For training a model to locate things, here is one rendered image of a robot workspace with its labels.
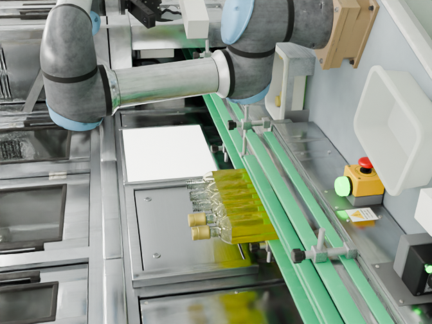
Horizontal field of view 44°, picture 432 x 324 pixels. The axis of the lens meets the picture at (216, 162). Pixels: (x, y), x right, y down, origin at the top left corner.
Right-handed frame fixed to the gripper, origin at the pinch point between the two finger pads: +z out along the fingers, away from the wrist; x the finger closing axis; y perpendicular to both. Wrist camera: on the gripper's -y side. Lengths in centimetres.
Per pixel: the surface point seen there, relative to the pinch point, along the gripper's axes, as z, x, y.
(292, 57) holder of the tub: 27.2, 3.2, -22.1
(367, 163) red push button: 30, -6, -70
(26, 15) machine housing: -59, 52, 73
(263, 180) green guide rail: 15, 21, -51
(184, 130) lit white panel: 3, 64, 9
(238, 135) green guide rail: 15.1, 34.4, -22.4
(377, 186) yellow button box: 32, -2, -73
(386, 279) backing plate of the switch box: 23, -6, -97
